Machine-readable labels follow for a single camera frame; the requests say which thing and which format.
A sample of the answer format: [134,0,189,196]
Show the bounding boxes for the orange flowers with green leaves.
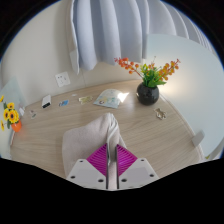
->
[114,57,181,89]

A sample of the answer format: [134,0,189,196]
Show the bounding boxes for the small white box device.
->
[41,94,53,110]

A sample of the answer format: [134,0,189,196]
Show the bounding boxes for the small blue card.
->
[58,99,70,108]

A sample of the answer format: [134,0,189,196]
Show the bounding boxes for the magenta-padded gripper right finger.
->
[115,143,160,191]

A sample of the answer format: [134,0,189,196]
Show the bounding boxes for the light grey curtain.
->
[69,0,214,75]

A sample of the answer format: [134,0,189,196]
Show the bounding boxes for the black round vase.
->
[136,81,160,106]

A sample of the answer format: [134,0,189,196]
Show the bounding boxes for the white partition bracket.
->
[191,129,206,148]

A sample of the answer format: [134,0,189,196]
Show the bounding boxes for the small yellowish card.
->
[78,95,94,105]

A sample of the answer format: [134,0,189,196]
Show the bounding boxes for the orange round vase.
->
[10,118,23,133]

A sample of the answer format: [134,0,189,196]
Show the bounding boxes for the beige towel with green stripe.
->
[61,112,128,190]

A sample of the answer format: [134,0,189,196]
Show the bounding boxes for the white wall socket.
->
[54,71,71,88]

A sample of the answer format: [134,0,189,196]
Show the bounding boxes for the frosted glass desk partition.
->
[143,33,224,158]
[0,77,28,159]

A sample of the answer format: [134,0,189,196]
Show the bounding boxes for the small metal trinket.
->
[153,107,167,121]

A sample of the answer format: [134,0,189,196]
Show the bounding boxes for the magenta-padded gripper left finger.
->
[65,143,109,191]

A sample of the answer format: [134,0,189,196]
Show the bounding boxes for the yellow sunflower bouquet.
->
[0,95,21,132]

